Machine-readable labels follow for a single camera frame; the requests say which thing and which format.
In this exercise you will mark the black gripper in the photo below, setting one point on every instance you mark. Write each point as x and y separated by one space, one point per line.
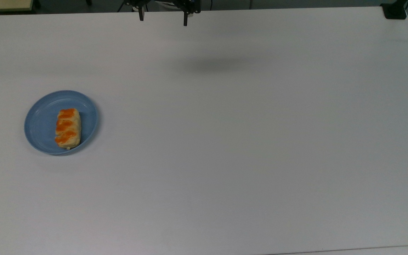
190 5

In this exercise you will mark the bread with orange glaze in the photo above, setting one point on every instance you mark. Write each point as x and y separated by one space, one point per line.
68 128

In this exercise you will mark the blue round plate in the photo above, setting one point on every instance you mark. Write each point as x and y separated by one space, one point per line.
41 124

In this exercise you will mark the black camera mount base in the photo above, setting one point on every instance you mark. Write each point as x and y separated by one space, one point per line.
394 11

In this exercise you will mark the beige wooden table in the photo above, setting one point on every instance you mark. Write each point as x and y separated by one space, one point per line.
2 5

